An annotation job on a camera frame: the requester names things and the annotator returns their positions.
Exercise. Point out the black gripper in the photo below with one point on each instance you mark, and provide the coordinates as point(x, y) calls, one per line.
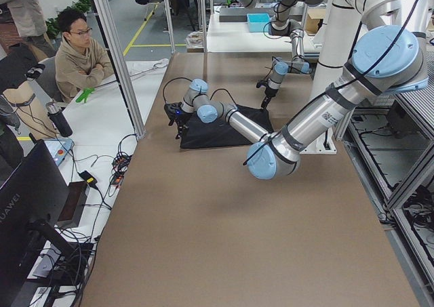
point(270, 92)
point(178, 118)

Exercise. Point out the black t-shirt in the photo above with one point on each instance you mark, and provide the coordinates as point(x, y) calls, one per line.
point(218, 133)

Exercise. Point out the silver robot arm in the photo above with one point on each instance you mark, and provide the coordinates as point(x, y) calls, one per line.
point(283, 26)
point(371, 48)

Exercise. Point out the blue plastic bin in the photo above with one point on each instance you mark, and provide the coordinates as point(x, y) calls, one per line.
point(258, 22)

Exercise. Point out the green toy on table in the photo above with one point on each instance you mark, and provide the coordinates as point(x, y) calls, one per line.
point(85, 95)

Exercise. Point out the black power adapter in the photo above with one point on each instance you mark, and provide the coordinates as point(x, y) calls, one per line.
point(89, 178)

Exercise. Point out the seated man in beige hoodie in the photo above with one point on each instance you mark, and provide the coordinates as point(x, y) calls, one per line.
point(80, 62)

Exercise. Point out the black water bottle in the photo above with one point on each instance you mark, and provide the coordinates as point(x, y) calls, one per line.
point(55, 114)

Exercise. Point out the teach pendant with red button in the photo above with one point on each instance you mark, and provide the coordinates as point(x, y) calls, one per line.
point(59, 149)

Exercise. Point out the black Huawei monitor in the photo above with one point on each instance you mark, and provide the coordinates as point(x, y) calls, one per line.
point(32, 199)

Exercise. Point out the standing person in grey coat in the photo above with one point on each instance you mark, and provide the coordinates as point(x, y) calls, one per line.
point(30, 23)

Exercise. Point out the aluminium frame post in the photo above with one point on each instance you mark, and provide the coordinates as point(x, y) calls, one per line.
point(110, 38)

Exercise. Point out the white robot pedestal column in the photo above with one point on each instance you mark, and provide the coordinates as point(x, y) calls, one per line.
point(345, 20)

